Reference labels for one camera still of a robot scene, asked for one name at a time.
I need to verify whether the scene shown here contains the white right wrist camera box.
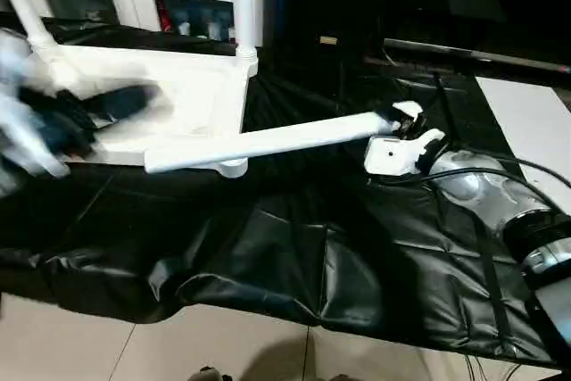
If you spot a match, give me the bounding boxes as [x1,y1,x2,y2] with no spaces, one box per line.
[363,127,447,178]

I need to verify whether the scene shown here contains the white plastic table leg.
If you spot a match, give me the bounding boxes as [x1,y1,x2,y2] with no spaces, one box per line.
[142,111,399,176]
[233,0,261,62]
[0,0,61,58]

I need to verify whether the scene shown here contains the white flat board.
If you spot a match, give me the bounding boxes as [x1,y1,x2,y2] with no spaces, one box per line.
[476,75,571,214]

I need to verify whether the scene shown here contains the white plastic table top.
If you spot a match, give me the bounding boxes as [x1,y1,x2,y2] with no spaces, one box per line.
[25,41,261,178]

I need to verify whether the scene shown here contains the thin black floor cables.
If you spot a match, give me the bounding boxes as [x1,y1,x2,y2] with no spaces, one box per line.
[462,354,571,381]

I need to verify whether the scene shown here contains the black mat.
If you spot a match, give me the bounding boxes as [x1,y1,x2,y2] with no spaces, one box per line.
[0,17,571,369]

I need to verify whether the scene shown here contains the black metal rail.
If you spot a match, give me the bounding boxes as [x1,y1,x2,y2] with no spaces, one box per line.
[382,37,571,70]

